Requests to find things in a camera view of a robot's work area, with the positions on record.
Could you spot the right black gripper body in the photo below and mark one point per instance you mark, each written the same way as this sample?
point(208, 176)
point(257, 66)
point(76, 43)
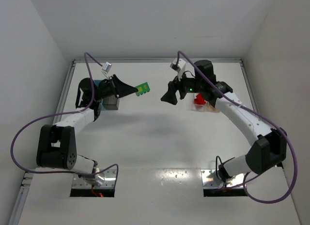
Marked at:
point(179, 88)

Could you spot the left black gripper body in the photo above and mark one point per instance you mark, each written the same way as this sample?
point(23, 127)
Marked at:
point(114, 86)

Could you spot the red rounded lego brick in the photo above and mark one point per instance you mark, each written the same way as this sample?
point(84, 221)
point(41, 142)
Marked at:
point(199, 100)

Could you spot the green lego brick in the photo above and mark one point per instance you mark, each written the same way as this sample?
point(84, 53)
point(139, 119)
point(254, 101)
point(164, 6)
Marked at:
point(142, 89)

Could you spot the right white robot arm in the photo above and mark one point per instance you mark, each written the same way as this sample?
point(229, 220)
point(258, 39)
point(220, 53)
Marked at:
point(267, 145)

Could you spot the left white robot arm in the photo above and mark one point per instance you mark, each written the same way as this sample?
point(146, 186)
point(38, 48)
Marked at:
point(57, 147)

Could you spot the light blue container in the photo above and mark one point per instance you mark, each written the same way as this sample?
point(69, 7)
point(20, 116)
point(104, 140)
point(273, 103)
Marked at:
point(98, 84)

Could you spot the dark grey container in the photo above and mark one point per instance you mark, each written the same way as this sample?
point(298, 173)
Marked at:
point(110, 103)

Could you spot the clear plastic container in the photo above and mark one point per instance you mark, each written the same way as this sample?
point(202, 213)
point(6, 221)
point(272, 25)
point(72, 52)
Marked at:
point(200, 108)

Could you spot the wooden container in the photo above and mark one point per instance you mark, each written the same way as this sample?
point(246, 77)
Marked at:
point(212, 109)

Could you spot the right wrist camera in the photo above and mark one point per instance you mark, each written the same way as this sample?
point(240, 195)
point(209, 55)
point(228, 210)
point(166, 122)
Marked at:
point(179, 65)

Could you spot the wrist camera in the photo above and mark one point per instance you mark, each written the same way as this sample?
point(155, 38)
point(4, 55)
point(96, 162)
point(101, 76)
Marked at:
point(179, 65)
point(106, 67)

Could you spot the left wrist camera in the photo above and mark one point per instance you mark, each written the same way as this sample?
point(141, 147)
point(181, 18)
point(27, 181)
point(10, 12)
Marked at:
point(106, 67)

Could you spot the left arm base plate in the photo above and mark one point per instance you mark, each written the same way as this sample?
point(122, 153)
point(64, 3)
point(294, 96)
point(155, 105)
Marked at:
point(104, 181)

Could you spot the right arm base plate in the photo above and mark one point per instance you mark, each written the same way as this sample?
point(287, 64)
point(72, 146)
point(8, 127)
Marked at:
point(210, 181)

